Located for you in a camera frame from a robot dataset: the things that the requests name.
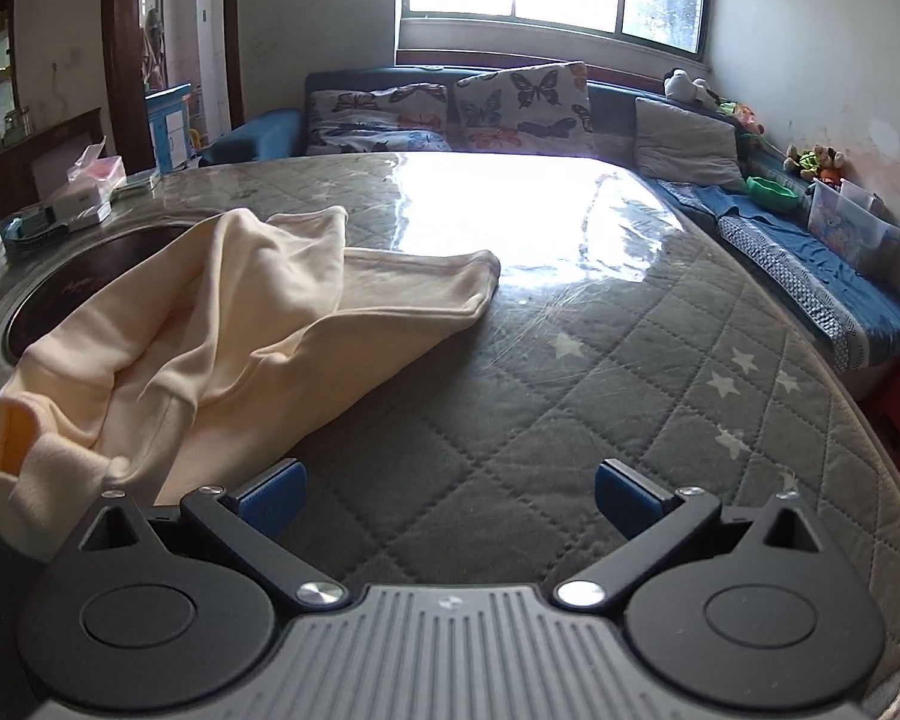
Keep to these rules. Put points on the black round hotplate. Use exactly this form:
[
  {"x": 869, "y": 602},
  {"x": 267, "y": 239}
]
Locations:
[{"x": 82, "y": 270}]

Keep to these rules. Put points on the cream sweatshirt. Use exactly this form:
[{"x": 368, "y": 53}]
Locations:
[{"x": 195, "y": 360}]

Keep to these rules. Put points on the flat green box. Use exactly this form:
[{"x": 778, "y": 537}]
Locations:
[{"x": 139, "y": 181}]

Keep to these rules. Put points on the dark wooden door frame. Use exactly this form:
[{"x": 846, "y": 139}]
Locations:
[{"x": 120, "y": 52}]

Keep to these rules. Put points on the green plush toy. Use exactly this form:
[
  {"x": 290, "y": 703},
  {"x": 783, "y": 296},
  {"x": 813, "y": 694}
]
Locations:
[{"x": 808, "y": 163}]

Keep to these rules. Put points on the blue sofa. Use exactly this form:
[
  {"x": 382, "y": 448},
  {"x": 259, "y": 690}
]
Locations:
[{"x": 262, "y": 135}]

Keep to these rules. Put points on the green bowl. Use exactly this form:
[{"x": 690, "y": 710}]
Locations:
[{"x": 772, "y": 195}]

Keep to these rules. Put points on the clear plastic storage box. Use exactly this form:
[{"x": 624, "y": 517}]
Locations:
[{"x": 847, "y": 229}]

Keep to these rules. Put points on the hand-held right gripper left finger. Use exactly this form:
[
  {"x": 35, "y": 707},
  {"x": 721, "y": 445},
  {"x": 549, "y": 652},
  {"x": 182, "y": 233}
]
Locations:
[{"x": 274, "y": 493}]

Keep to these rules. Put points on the brown plush toy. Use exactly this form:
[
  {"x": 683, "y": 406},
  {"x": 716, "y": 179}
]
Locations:
[{"x": 832, "y": 161}]

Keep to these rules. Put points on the dark wooden sideboard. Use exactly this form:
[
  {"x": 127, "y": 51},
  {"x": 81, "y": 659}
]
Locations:
[{"x": 37, "y": 142}]

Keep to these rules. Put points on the grey cushion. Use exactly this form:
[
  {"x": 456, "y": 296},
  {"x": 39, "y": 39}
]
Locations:
[{"x": 682, "y": 142}]

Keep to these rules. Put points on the blue patterned sofa cover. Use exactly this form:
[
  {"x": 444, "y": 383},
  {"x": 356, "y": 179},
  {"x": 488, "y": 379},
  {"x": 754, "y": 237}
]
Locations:
[{"x": 795, "y": 255}]

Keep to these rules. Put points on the blue and white cabinet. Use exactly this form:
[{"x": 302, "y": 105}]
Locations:
[{"x": 166, "y": 131}]

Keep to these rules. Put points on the colourful plush toy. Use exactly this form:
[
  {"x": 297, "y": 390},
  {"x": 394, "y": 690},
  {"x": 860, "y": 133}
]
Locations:
[{"x": 742, "y": 118}]

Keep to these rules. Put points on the flat butterfly print pillow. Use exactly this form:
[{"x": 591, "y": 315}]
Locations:
[{"x": 375, "y": 116}]

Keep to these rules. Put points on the square butterfly print pillow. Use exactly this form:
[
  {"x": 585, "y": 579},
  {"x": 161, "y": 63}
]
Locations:
[{"x": 525, "y": 105}]

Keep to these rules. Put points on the panda plush toy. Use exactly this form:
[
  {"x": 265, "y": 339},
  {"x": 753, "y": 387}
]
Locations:
[{"x": 682, "y": 86}]

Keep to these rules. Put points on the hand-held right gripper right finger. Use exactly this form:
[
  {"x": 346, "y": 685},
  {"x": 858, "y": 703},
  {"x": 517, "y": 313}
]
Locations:
[{"x": 619, "y": 499}]

